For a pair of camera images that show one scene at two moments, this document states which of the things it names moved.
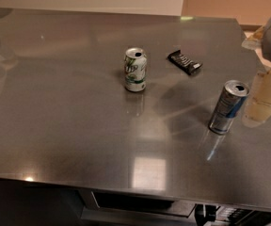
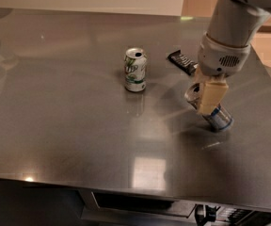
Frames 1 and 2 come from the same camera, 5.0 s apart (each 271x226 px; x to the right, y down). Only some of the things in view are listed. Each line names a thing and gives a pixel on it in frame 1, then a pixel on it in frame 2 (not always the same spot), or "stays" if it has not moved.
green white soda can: [135, 70] stays
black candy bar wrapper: [184, 61] stays
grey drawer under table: [101, 206] stays
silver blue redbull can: [231, 98] -> [219, 120]
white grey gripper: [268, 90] -> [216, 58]
